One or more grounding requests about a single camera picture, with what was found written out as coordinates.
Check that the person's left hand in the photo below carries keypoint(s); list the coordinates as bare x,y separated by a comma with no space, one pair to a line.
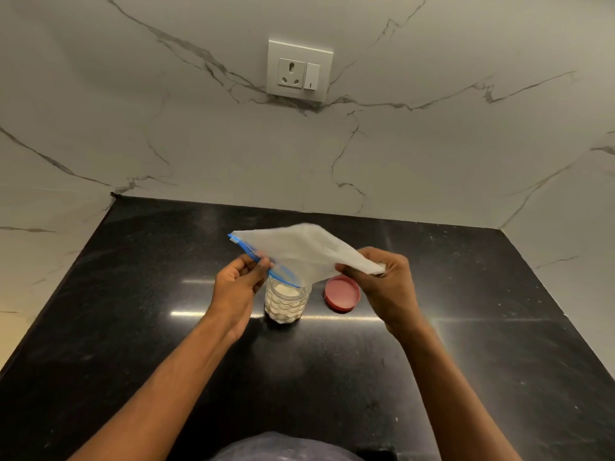
235,292

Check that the clear zip bag blue seal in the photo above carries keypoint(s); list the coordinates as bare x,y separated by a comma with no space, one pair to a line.
302,252

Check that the red jar lid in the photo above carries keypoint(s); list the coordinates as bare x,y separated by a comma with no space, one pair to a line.
342,294

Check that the person's right thumb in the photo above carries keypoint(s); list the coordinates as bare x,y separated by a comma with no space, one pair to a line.
353,274

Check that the person's left thumb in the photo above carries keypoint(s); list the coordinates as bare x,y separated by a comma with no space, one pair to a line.
262,273

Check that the person's right forearm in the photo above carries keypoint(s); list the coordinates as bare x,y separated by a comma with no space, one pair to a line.
456,393

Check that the clear textured plastic jar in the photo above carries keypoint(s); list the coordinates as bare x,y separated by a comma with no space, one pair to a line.
287,303

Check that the white wall socket switch plate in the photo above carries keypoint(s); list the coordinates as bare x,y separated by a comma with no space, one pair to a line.
299,70

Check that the person's right hand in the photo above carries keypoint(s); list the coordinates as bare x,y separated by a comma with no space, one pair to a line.
389,292

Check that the person's grey shirt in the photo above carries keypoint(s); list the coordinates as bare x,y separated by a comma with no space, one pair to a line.
286,448

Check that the person's left forearm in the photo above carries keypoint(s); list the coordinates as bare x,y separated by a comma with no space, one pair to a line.
158,393

